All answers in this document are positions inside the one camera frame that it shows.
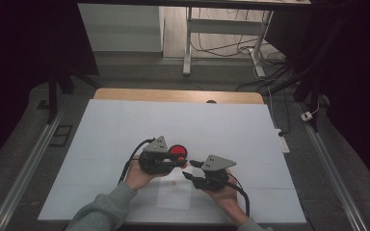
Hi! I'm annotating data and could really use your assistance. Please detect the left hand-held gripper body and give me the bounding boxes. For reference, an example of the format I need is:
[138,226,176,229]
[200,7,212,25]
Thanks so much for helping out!
[138,135,177,176]

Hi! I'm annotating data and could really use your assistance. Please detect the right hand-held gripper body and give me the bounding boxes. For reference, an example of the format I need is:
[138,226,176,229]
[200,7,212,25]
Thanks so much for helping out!
[192,154,238,193]

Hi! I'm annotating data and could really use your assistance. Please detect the round red ink pad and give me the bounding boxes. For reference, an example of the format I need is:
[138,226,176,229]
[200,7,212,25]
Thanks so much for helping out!
[168,144,189,159]

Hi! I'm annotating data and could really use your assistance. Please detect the white paper sheet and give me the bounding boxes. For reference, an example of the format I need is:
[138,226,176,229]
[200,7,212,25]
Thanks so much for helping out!
[156,167,194,211]

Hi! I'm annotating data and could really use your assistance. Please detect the person's left hand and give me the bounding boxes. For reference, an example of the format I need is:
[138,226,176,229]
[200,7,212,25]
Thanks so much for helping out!
[122,155,172,193]

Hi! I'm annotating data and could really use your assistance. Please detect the person's right hand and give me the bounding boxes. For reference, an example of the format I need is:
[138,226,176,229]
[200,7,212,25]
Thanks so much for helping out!
[201,170,251,227]

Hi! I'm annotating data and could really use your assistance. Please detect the white table cover board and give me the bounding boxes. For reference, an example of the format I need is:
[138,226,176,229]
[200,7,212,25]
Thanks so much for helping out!
[38,98,307,225]

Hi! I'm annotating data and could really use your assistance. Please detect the wooden table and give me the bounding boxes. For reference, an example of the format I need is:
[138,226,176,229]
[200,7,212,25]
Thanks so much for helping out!
[92,88,265,105]

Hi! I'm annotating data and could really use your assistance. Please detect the white power strip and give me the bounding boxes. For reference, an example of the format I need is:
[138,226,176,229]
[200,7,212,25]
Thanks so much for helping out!
[275,128,291,155]

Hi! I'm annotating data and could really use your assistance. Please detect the black metal stand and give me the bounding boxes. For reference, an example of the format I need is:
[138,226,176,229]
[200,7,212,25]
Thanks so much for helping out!
[45,65,104,126]
[263,13,352,133]

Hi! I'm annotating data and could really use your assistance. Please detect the white cabinet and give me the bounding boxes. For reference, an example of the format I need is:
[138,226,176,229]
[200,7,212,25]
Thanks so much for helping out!
[77,3,165,53]

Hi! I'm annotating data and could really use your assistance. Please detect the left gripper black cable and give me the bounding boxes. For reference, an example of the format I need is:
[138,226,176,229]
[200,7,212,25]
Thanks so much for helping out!
[118,138,155,185]

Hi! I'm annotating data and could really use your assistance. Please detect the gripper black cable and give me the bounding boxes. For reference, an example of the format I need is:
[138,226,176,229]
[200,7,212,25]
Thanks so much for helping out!
[118,138,155,185]
[225,172,251,218]

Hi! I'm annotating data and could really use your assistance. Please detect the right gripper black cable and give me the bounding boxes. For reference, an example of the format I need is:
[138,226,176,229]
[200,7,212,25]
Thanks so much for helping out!
[225,172,251,218]

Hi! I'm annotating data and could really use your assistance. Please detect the loose floor cables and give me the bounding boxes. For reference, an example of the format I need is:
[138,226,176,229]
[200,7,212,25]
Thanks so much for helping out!
[190,8,291,92]

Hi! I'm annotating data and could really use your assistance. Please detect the grey metal floor rail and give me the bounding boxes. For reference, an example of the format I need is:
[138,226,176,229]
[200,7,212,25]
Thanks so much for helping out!
[296,102,369,231]
[0,109,66,231]

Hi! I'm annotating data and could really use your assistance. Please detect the white metal desk frame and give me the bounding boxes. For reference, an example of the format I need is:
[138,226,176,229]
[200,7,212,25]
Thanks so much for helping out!
[76,0,312,78]

